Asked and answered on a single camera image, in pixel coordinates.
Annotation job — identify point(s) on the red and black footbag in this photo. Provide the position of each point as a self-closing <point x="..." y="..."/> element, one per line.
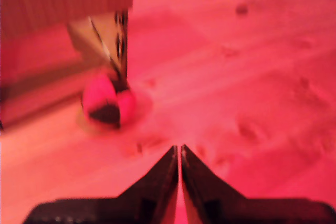
<point x="105" y="98"/>

